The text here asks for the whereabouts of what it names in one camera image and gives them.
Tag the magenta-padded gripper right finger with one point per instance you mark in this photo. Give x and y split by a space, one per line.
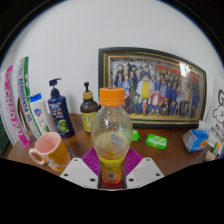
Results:
135 160

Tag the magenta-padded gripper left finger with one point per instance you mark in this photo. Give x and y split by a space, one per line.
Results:
89 158

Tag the orange-capped clear drink bottle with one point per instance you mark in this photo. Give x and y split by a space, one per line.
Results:
111 133

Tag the pink mug with yellow print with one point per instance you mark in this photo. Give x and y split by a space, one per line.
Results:
53 150

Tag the brown pump bottle, yellow label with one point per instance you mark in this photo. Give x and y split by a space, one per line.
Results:
88 113

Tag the dark blue pump bottle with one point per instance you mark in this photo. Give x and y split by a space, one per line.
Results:
60 113

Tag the blue tissue pack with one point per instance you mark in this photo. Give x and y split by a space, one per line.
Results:
196 140

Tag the white lotion bottle, blue cap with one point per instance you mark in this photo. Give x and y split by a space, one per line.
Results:
40 115

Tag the framed group picture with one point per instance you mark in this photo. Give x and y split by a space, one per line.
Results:
156 86

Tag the small patterned flat box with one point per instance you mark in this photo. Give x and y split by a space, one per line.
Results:
212 154

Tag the pink and white tube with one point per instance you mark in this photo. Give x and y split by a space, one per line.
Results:
15 110

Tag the white tube with green stripe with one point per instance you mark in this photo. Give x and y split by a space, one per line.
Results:
28 93

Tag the green crate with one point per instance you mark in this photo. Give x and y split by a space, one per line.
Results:
2 136

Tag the white paper gift bag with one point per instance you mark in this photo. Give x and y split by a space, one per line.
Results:
217 113

